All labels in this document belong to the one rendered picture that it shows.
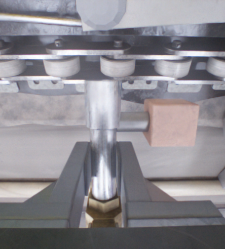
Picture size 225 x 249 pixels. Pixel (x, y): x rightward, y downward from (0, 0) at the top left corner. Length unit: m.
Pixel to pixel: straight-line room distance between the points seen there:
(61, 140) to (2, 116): 0.10
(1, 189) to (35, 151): 0.13
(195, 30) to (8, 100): 0.27
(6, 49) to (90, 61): 0.10
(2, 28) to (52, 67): 0.07
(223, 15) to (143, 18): 0.07
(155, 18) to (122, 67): 0.05
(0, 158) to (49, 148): 0.11
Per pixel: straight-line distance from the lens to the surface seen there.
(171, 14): 0.19
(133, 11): 0.18
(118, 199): 0.16
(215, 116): 0.34
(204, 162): 0.42
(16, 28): 0.23
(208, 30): 0.24
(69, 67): 0.21
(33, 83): 0.27
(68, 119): 0.30
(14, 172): 0.45
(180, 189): 0.44
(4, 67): 0.23
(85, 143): 0.15
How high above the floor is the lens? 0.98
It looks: 49 degrees down
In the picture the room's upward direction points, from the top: 178 degrees clockwise
